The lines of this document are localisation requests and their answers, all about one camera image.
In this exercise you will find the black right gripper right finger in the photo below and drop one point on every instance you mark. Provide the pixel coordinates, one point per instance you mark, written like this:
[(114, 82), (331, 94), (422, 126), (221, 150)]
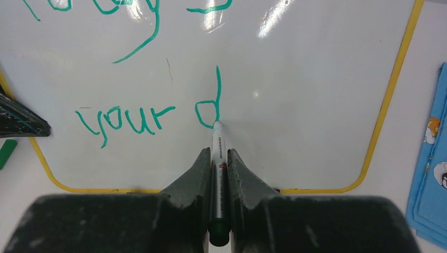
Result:
[(250, 231)]

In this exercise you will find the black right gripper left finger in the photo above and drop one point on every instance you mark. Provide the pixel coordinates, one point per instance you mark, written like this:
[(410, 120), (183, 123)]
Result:
[(181, 216)]

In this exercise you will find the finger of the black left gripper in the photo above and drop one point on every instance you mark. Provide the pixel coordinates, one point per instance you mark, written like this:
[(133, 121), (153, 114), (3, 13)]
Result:
[(18, 121)]

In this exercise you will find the green marker cap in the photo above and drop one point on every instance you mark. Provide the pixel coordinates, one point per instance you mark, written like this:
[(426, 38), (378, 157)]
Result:
[(6, 150)]

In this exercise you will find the green capped whiteboard marker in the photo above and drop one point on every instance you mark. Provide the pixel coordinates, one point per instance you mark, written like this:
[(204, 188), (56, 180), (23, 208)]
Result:
[(219, 212)]

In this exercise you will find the yellow framed whiteboard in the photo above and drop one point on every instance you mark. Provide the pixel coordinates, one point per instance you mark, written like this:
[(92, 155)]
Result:
[(131, 89)]

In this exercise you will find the blue patterned cloth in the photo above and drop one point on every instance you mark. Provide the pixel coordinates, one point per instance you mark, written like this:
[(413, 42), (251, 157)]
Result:
[(426, 206)]

